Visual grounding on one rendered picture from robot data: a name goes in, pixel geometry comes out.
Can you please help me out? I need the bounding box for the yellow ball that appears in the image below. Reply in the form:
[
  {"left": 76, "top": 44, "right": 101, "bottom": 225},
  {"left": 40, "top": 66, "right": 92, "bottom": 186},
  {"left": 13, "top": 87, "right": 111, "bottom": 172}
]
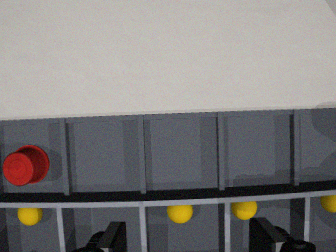
[
  {"left": 231, "top": 201, "right": 257, "bottom": 220},
  {"left": 17, "top": 208, "right": 43, "bottom": 226},
  {"left": 167, "top": 205, "right": 193, "bottom": 224},
  {"left": 320, "top": 195, "right": 336, "bottom": 213}
]

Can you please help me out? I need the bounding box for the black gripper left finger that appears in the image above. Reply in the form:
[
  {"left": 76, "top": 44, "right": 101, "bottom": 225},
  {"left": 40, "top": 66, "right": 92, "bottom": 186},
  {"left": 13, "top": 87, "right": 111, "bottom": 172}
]
[{"left": 72, "top": 222, "right": 127, "bottom": 252}]

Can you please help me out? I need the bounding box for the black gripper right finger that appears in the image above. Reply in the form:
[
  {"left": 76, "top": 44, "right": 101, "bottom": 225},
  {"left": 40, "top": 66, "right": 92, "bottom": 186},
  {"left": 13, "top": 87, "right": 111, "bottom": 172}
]
[{"left": 249, "top": 217, "right": 316, "bottom": 252}]

